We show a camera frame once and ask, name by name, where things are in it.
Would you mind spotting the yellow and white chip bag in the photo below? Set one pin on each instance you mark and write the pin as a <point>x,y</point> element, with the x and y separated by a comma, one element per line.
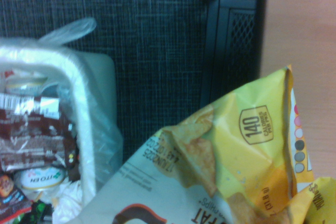
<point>236,155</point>

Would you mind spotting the grey trash bin with liner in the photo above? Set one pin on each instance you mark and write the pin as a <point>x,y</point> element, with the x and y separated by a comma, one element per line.
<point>86,119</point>

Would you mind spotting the dark brown candy wrapper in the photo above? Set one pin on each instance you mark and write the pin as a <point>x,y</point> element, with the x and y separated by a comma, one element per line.
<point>73,163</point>

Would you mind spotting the brown and silver snack wrapper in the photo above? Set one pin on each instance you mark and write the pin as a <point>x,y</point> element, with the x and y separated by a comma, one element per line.
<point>34,134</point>

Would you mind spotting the white cup with yellow rim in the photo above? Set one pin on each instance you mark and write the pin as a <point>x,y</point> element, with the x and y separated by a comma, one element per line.
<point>25,85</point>

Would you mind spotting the green and black wrapper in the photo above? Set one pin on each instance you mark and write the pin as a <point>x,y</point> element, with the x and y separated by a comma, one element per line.
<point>36,212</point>

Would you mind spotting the orange and black candy wrapper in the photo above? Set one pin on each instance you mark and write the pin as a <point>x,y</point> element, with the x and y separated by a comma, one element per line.
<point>10,195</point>

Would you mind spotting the black metal table frame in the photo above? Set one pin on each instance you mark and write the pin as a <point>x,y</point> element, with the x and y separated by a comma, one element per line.
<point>261,24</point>

